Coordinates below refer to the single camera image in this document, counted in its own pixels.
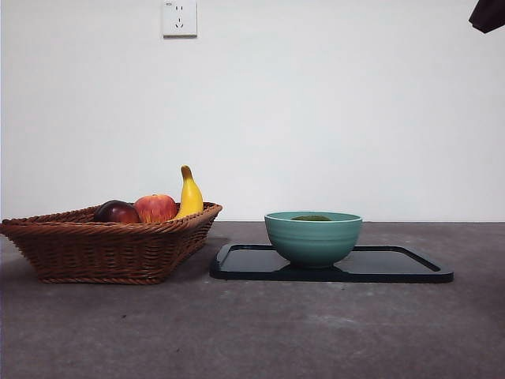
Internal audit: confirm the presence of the teal ribbed bowl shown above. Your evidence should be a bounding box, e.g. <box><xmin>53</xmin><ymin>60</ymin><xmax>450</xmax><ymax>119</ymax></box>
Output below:
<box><xmin>264</xmin><ymin>211</ymin><xmax>364</xmax><ymax>270</ymax></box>

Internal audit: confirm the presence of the black rectangular tray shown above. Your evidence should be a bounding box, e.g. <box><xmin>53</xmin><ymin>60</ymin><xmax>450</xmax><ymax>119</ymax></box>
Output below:
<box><xmin>208</xmin><ymin>242</ymin><xmax>455</xmax><ymax>283</ymax></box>

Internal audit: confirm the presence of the yellow banana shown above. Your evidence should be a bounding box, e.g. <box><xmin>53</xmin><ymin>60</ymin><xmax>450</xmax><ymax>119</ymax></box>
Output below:
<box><xmin>173</xmin><ymin>165</ymin><xmax>205</xmax><ymax>220</ymax></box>

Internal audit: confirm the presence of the red yellow apple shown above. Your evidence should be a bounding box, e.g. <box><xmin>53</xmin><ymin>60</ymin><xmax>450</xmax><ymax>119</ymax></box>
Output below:
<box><xmin>133</xmin><ymin>193</ymin><xmax>179</xmax><ymax>224</ymax></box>

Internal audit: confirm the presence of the dark red plum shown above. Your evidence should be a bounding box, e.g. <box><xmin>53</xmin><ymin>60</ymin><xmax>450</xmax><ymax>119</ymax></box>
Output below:
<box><xmin>92</xmin><ymin>200</ymin><xmax>141</xmax><ymax>225</ymax></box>

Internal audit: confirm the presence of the brown wicker basket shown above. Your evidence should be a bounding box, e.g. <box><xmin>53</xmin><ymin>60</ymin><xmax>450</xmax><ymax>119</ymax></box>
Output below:
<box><xmin>0</xmin><ymin>201</ymin><xmax>224</xmax><ymax>285</ymax></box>

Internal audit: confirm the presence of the white wall power socket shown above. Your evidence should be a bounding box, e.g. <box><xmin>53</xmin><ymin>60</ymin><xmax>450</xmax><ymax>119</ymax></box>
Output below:
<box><xmin>163</xmin><ymin>0</ymin><xmax>198</xmax><ymax>39</ymax></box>

